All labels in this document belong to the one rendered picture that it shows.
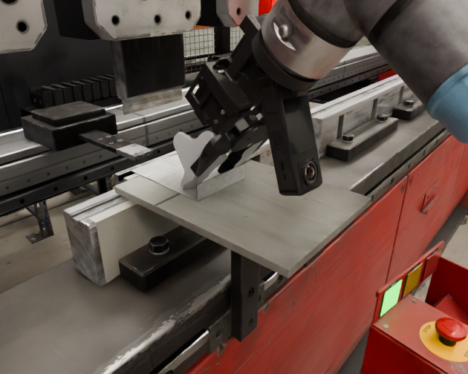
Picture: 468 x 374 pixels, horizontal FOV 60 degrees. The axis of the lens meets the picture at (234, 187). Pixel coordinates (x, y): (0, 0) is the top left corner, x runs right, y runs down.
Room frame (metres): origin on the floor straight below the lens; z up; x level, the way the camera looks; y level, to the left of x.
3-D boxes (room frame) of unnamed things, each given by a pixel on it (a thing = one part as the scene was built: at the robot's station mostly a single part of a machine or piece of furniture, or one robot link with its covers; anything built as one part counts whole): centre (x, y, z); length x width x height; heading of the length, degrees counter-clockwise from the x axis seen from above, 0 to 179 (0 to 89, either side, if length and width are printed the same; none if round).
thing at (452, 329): (0.41, -0.30, 0.79); 0.04 x 0.04 x 0.04
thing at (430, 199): (1.22, -0.68, 0.59); 0.15 x 0.02 x 0.07; 140
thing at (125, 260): (0.53, 0.04, 0.89); 0.30 x 0.05 x 0.03; 140
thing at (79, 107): (0.64, 0.23, 1.01); 0.26 x 0.12 x 0.05; 50
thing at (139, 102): (0.54, 0.11, 1.13); 0.10 x 0.02 x 0.10; 140
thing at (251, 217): (0.44, -0.01, 1.00); 0.26 x 0.18 x 0.01; 50
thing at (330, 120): (1.51, -0.71, 0.92); 1.67 x 0.06 x 0.10; 140
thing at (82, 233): (0.58, 0.07, 0.92); 0.39 x 0.06 x 0.10; 140
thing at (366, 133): (0.97, -0.33, 0.89); 0.30 x 0.05 x 0.03; 140
